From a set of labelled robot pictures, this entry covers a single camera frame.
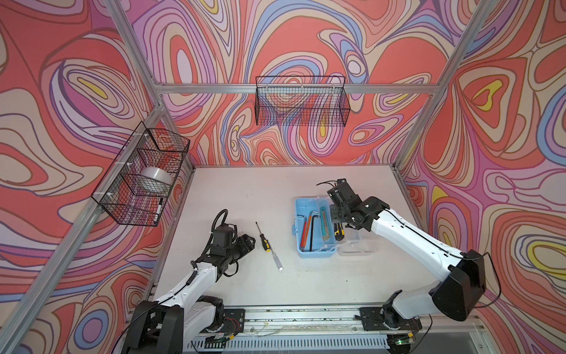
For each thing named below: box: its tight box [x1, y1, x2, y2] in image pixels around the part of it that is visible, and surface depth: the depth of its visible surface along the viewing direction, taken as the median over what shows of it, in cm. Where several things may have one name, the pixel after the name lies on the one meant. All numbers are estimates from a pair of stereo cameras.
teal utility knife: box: [319, 206, 331, 242], surface depth 88 cm
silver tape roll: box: [137, 166, 172, 194], surface depth 74 cm
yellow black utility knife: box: [333, 222, 345, 242], surface depth 86 cm
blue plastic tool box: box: [291, 196, 337, 259], surface depth 95 cm
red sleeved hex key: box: [297, 214, 308, 252], surface depth 97 cm
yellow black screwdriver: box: [254, 221, 271, 253], surface depth 92 cm
